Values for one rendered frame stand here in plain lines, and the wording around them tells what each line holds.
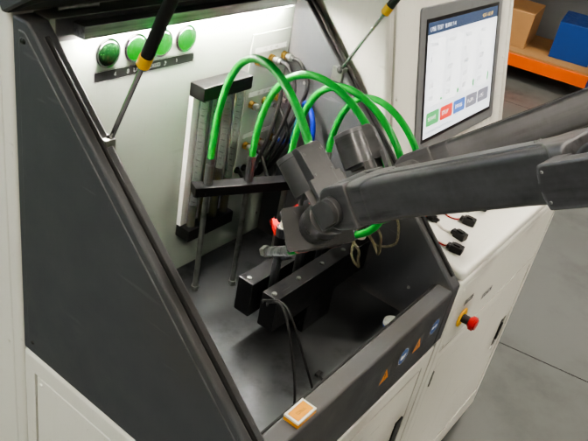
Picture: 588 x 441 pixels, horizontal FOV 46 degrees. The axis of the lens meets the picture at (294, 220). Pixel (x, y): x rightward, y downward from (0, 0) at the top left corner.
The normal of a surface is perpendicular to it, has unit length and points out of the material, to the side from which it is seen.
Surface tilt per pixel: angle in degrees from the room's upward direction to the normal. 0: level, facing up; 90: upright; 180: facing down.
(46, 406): 90
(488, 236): 0
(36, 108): 90
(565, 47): 90
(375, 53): 90
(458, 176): 99
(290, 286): 0
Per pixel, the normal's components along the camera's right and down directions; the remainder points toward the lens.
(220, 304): 0.17, -0.84
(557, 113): -0.27, -0.03
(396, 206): -0.75, 0.41
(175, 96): 0.78, 0.43
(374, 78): -0.61, 0.33
